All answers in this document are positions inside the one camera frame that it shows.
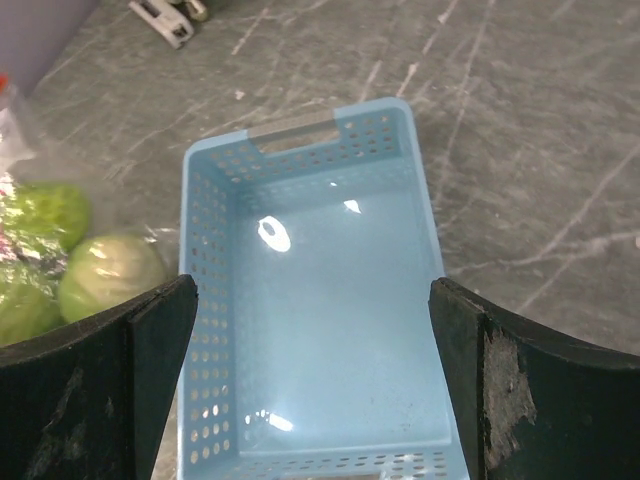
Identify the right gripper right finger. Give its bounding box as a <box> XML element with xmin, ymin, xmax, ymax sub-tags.
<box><xmin>429</xmin><ymin>278</ymin><xmax>639</xmax><ymax>479</ymax></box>

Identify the green cabbage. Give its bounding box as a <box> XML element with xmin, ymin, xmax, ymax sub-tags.
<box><xmin>57</xmin><ymin>234</ymin><xmax>167</xmax><ymax>323</ymax></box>
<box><xmin>1</xmin><ymin>182</ymin><xmax>91</xmax><ymax>257</ymax></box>

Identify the green custard apple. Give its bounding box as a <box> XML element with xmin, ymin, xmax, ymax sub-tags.
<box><xmin>1</xmin><ymin>282</ymin><xmax>62</xmax><ymax>347</ymax></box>

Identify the light blue plastic basket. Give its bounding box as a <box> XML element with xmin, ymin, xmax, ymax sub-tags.
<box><xmin>177</xmin><ymin>98</ymin><xmax>468</xmax><ymax>479</ymax></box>

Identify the white round drawer box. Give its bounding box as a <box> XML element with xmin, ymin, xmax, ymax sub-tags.
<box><xmin>168</xmin><ymin>0</ymin><xmax>244</xmax><ymax>22</ymax></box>

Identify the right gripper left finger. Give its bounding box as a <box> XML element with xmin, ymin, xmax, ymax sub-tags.
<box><xmin>1</xmin><ymin>274</ymin><xmax>198</xmax><ymax>479</ymax></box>

